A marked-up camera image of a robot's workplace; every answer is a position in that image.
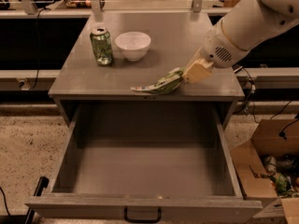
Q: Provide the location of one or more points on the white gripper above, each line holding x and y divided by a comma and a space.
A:
215, 51

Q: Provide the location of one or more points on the green jalapeno chip bag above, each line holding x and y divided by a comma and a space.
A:
171, 81

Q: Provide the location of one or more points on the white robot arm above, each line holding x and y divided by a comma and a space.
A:
244, 27

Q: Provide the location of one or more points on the open grey top drawer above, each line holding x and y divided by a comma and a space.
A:
183, 168

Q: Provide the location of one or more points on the grey cabinet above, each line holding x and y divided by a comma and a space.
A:
103, 94

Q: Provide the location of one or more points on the white ceramic bowl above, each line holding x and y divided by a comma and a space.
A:
133, 45

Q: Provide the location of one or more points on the green soda can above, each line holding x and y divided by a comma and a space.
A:
102, 47

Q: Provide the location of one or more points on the cardboard box with trash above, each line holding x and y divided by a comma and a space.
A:
267, 168

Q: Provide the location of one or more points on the black drawer handle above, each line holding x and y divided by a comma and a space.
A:
142, 217

